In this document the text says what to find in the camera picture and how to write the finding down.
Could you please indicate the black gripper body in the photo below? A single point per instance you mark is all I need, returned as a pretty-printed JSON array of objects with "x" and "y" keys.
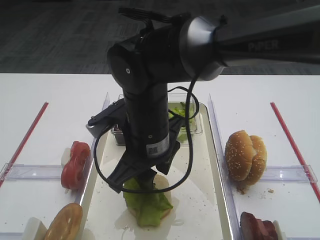
[{"x": 139, "y": 155}]

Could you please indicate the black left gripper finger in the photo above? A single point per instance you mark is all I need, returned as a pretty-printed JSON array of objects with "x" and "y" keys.
[{"x": 145, "y": 178}]

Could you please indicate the green lettuce leaf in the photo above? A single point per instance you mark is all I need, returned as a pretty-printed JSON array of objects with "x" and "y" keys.
[{"x": 148, "y": 209}]

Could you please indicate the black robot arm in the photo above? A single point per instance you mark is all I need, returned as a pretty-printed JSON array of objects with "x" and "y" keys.
[{"x": 189, "y": 49}]

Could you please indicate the green lettuce pile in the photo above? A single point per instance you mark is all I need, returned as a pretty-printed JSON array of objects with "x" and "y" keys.
[{"x": 179, "y": 108}]

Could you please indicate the red tomato slices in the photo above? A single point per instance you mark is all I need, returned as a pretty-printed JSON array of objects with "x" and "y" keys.
[{"x": 72, "y": 175}]

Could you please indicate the white stopper behind tomato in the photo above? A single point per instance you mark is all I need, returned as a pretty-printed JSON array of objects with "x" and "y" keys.
[{"x": 65, "y": 156}]

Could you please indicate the brown meat patties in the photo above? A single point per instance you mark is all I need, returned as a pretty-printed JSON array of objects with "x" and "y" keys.
[{"x": 256, "y": 229}]

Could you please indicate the white stopper behind patties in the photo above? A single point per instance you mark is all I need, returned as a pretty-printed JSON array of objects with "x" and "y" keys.
[{"x": 280, "y": 234}]

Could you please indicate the clear plastic salad container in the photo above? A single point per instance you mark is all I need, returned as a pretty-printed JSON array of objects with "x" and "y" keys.
[{"x": 172, "y": 97}]

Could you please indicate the silver metal tray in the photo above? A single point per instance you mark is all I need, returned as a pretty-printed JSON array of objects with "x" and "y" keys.
[{"x": 199, "y": 211}]

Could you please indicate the toasted bun slice upright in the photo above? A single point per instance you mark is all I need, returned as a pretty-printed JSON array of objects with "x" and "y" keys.
[{"x": 66, "y": 224}]

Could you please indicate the sesame burger bun front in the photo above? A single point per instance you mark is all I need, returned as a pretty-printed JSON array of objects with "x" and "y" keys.
[{"x": 239, "y": 153}]

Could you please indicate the sesame burger bun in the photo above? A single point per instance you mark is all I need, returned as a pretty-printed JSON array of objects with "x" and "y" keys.
[
  {"x": 258, "y": 161},
  {"x": 239, "y": 153}
]

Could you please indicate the sesame burger bun rear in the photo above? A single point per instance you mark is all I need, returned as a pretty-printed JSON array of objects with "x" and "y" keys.
[{"x": 258, "y": 161}]

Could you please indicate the white stopper behind bun slice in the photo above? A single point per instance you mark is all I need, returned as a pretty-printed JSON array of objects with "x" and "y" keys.
[{"x": 34, "y": 230}]

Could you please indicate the upper left clear holder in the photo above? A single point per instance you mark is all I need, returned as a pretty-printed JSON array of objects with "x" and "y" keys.
[{"x": 27, "y": 172}]

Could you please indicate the clear holder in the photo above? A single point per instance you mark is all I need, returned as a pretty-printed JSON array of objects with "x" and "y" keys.
[
  {"x": 27, "y": 172},
  {"x": 11, "y": 236},
  {"x": 291, "y": 174}
]

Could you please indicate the upper right clear holder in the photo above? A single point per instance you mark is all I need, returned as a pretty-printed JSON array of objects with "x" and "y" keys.
[{"x": 291, "y": 174}]

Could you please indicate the left red strip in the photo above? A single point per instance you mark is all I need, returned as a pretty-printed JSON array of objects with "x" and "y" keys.
[{"x": 22, "y": 143}]

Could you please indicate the red strip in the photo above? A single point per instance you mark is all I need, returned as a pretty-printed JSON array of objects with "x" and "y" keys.
[
  {"x": 296, "y": 150},
  {"x": 22, "y": 143}
]

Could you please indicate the lower left clear holder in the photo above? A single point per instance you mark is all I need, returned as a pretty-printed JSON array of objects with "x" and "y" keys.
[{"x": 11, "y": 236}]

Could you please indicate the right red strip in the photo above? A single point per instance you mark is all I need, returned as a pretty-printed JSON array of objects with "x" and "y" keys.
[{"x": 296, "y": 150}]

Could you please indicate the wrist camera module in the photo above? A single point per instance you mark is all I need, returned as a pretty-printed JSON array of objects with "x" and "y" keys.
[{"x": 114, "y": 114}]

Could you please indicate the left clear vertical rail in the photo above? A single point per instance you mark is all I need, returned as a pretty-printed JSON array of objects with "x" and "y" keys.
[{"x": 85, "y": 192}]

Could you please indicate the clear vertical rail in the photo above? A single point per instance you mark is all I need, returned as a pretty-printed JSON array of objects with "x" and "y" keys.
[
  {"x": 85, "y": 192},
  {"x": 233, "y": 226}
]

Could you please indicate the right clear vertical rail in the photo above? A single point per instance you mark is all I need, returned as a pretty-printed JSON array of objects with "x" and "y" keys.
[{"x": 233, "y": 226}]

